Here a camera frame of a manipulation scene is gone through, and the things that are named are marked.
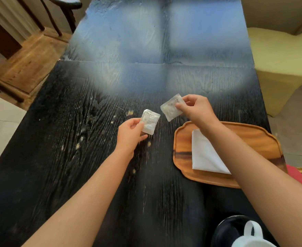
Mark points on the person's left hand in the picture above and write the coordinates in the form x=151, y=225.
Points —
x=127, y=137

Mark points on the person's right hand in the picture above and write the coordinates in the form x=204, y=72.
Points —
x=200, y=110

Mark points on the white sachet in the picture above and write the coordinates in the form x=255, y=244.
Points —
x=151, y=122
x=170, y=108

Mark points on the brown wooden tray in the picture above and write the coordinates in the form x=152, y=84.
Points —
x=184, y=151

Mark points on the white cloth napkin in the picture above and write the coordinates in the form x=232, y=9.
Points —
x=205, y=154

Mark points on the black glass saucer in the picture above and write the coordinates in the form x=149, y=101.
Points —
x=225, y=231

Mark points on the white ceramic cup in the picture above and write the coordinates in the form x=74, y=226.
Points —
x=251, y=236

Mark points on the person's right forearm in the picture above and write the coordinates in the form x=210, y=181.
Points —
x=264, y=185

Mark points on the person's left forearm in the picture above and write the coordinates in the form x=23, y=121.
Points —
x=84, y=203

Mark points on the pale yellow upholstered chair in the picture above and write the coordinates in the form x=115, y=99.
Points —
x=279, y=61

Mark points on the dark wooden armchair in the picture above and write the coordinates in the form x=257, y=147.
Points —
x=32, y=56

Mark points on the beige curtain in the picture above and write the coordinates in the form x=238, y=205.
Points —
x=11, y=15

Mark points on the red cushioned gold-frame chair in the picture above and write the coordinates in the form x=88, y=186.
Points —
x=299, y=174

